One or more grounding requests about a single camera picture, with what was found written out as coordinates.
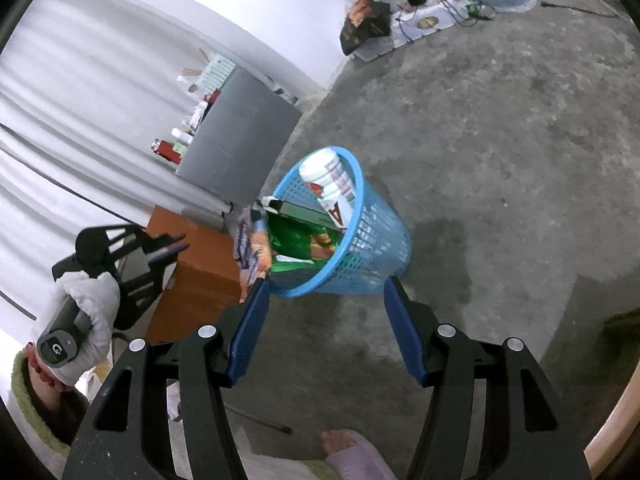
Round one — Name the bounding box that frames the person's left forearm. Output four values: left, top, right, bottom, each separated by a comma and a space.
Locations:
10, 345, 93, 466

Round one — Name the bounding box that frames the person's foot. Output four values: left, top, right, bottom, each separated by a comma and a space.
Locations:
320, 429, 362, 456

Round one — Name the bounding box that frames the green pen holder box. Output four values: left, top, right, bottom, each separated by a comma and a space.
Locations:
197, 54, 237, 92

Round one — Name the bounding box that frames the white curtain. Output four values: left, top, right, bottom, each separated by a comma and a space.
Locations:
0, 0, 326, 361

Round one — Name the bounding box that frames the grey metal tube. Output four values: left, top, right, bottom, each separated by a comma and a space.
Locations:
182, 192, 236, 217

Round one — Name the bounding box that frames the blue plastic basket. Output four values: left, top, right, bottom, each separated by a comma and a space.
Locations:
261, 146, 413, 298

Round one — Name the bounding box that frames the orange blue snack bag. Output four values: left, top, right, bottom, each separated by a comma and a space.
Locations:
234, 205, 275, 303

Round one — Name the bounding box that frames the person's white fluffy clothing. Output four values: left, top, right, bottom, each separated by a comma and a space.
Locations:
235, 425, 341, 480

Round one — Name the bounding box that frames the wooden board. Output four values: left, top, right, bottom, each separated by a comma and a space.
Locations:
584, 385, 640, 466

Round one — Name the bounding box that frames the thin metal rod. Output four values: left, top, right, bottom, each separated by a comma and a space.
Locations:
235, 405, 293, 433

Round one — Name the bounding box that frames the person's pink trouser leg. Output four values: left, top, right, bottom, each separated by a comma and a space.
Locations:
327, 442, 398, 480

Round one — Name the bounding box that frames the person's left hand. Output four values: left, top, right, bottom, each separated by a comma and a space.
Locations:
52, 272, 121, 386

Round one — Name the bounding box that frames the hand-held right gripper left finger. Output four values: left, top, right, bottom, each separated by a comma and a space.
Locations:
62, 280, 271, 480

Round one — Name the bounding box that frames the black snack box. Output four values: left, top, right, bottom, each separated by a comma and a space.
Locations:
341, 0, 392, 57

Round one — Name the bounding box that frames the green black snack bag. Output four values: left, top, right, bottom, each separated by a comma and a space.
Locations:
267, 200, 346, 273

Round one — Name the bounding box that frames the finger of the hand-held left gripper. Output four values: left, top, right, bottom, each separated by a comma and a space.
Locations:
149, 243, 192, 267
145, 232, 187, 251

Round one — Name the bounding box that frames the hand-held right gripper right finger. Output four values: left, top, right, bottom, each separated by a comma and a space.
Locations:
382, 276, 588, 480

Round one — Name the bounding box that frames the grey cabinet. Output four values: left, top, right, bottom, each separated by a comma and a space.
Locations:
175, 69, 303, 213

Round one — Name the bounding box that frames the red bead bracelet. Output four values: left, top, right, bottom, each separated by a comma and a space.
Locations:
25, 347, 68, 388

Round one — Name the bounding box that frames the white floor mat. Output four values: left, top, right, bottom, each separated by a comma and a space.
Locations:
357, 0, 483, 63

